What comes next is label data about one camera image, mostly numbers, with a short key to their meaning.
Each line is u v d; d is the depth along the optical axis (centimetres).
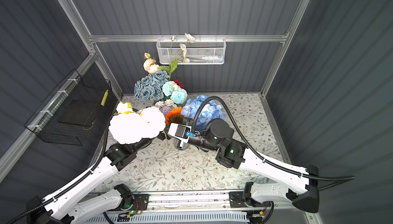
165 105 68
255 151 44
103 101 82
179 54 81
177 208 73
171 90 70
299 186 39
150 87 74
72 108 75
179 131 38
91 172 46
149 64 84
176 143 95
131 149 54
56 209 39
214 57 87
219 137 39
